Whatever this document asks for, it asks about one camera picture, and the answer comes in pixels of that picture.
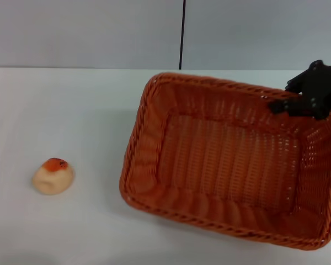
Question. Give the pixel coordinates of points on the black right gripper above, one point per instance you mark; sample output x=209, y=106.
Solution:
x=329, y=85

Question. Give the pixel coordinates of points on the orange woven plastic basket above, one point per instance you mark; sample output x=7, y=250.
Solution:
x=223, y=154

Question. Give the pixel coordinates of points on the cream orange toy bun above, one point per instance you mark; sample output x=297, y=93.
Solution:
x=52, y=179

